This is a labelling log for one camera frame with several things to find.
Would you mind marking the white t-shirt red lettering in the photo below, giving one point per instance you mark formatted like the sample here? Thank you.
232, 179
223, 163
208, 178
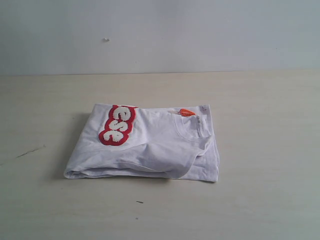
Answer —
123, 140

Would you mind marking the orange neck tag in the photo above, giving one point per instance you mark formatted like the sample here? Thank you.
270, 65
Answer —
186, 112

